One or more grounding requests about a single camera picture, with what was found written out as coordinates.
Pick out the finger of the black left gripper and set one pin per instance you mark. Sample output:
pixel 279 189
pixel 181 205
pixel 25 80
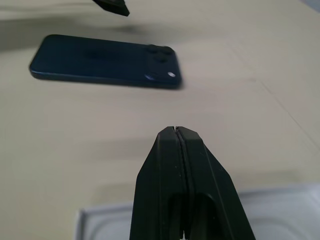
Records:
pixel 113 6

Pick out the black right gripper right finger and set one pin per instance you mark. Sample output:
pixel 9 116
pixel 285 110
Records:
pixel 207 175

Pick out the dark blue smartphone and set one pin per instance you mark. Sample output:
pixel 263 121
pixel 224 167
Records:
pixel 105 63

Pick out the white phone box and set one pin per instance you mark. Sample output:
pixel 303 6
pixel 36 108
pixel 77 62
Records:
pixel 107 222

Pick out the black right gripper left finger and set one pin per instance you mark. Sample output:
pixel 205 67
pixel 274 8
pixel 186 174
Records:
pixel 160 175

